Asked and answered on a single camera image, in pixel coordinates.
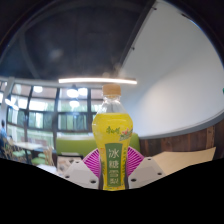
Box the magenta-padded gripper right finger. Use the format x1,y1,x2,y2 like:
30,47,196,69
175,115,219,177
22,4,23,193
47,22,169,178
125,146,167,190

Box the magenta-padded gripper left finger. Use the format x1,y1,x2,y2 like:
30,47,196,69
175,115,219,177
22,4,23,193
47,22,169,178
62,148,101,190

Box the yellow drink bottle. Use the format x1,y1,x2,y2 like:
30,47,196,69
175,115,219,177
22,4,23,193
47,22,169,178
91,83,134,192

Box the light wooden dining table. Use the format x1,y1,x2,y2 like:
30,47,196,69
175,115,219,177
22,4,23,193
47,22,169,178
14,141,46,151

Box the wooden chairs with green seats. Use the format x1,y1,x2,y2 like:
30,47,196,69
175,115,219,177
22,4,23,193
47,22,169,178
3,138,56,167

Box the dark-framed grid window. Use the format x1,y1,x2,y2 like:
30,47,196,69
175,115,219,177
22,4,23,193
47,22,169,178
0,83,104,148

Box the long linear ceiling light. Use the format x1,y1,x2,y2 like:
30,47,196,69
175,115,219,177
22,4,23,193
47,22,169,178
58,77,138,85

